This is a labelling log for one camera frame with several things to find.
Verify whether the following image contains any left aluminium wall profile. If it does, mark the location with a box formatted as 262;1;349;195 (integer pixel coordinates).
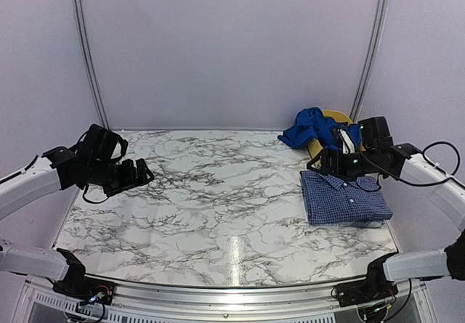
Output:
72;0;110;129

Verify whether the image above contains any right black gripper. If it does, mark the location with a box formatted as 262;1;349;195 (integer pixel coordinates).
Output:
307;147;379;181

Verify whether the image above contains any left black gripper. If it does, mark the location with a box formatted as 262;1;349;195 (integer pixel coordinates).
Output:
88;158;154;197

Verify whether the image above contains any blue pleated skirt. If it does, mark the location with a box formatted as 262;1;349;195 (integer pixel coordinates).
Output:
278;107;362;150

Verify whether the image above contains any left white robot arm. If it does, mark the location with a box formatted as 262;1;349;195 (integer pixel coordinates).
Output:
1;124;154;298

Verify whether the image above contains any aluminium table front rail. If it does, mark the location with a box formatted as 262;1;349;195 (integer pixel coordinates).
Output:
10;275;433;323

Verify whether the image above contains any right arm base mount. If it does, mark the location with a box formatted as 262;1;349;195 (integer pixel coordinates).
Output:
331;279;398;307

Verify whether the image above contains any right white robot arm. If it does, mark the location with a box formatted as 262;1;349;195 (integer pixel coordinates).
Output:
307;116;464;300

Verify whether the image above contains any aluminium wall profile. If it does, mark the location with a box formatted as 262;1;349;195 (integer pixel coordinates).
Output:
349;0;389;121
72;0;110;129

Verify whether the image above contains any right aluminium wall profile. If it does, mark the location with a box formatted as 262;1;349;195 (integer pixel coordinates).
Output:
349;0;389;121

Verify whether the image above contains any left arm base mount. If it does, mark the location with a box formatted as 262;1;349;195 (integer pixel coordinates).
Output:
49;277;116;306

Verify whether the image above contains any blue checked folded shirt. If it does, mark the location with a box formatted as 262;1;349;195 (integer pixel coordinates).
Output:
300;171;392;225

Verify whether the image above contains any yellow plastic basket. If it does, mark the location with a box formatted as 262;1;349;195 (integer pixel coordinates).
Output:
307;110;354;159

